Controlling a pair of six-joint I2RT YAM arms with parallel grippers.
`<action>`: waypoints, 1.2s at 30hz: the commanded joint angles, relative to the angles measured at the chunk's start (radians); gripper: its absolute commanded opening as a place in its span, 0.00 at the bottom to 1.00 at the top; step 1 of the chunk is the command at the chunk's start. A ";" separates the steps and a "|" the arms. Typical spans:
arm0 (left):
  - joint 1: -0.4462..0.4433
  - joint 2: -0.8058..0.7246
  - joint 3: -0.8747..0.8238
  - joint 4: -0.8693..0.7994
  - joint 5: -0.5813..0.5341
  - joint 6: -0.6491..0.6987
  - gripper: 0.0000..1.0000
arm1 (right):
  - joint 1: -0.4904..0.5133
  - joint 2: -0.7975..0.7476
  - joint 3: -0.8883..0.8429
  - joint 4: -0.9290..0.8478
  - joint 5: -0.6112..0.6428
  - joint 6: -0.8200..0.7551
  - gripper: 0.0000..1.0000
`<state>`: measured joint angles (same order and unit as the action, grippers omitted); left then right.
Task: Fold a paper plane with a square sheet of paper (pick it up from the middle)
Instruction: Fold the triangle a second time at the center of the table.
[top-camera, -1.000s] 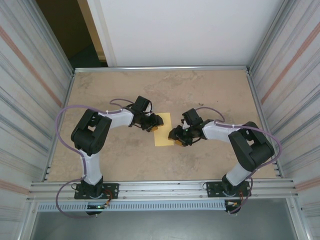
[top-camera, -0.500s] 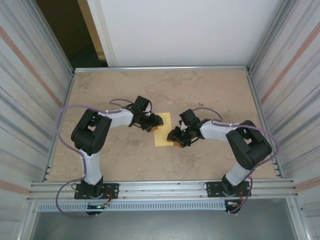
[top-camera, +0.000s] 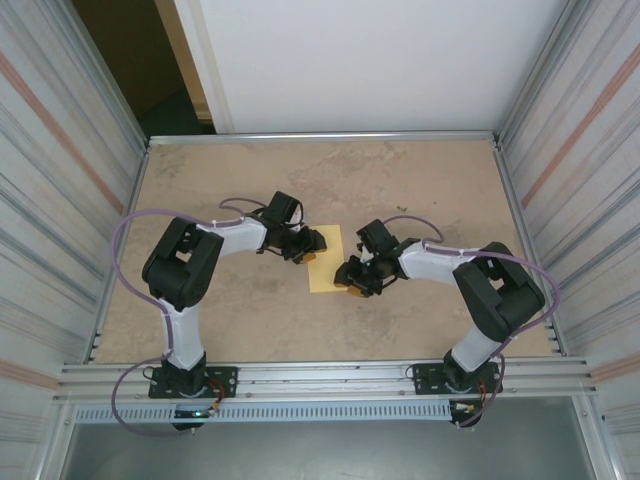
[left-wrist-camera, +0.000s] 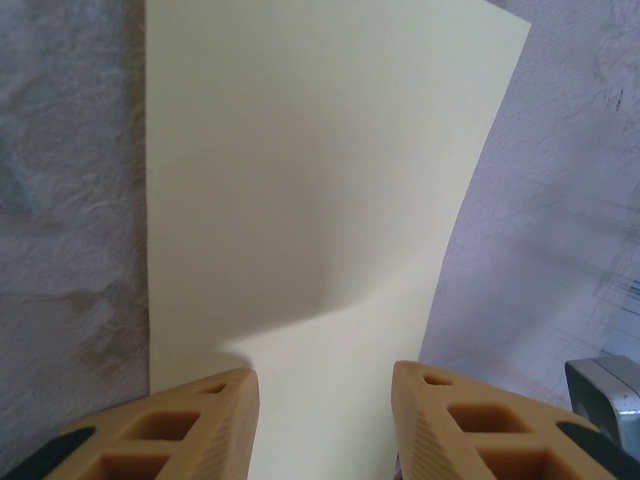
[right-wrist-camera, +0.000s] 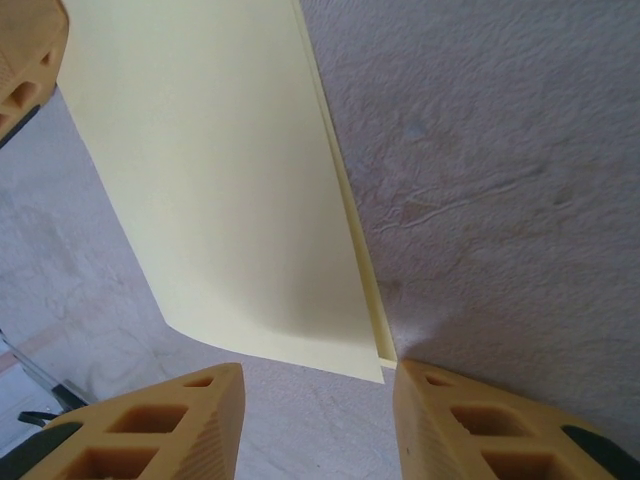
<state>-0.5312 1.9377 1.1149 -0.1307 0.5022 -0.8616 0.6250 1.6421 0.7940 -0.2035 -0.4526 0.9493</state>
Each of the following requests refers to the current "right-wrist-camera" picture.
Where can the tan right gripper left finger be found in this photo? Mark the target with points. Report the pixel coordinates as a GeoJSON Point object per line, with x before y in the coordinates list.
{"type": "Point", "coordinates": [150, 435]}

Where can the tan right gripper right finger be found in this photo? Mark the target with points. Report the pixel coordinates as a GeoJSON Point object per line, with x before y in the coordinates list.
{"type": "Point", "coordinates": [475, 435]}

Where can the yellow paper sheet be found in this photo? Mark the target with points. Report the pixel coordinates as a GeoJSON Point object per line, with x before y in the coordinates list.
{"type": "Point", "coordinates": [210, 175]}

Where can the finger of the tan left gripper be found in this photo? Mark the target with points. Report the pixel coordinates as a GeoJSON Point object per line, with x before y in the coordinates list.
{"type": "Point", "coordinates": [25, 50]}

